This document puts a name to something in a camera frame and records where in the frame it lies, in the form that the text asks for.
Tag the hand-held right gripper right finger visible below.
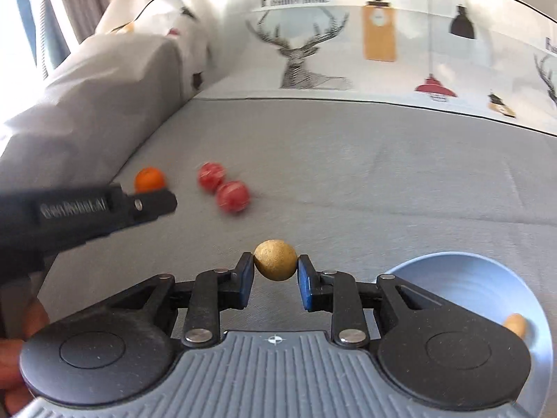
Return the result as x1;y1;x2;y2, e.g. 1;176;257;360
297;255;453;349

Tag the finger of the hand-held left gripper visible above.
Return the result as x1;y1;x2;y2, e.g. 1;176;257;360
124;189;178;227

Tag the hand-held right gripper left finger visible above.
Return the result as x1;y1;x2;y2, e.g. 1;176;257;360
102;253;255;349

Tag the orange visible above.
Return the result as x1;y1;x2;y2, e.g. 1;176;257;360
134;167;167;193

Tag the small yellow round fruit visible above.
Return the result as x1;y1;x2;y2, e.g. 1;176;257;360
253;239;299;281
502;313;528;339

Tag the red plum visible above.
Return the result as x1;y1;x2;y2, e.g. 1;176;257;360
216;180;251;214
197;162;227;192

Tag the light blue plate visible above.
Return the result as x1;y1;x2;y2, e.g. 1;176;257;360
385;251;547;418

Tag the person's left hand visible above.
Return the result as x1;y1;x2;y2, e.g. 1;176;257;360
0;300;49;414

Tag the printed grey sofa cover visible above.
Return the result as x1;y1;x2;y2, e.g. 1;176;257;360
0;0;557;401

